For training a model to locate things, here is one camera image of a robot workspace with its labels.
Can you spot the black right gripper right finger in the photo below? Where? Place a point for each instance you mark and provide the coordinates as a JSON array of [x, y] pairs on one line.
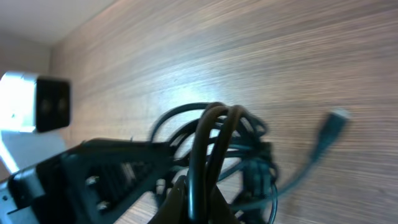
[[220, 211]]

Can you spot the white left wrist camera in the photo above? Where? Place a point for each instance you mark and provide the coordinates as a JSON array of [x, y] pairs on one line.
[[34, 108]]

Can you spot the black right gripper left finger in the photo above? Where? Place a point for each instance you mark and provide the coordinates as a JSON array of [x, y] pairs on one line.
[[174, 209]]

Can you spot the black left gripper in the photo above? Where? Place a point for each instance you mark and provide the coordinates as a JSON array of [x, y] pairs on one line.
[[97, 181]]

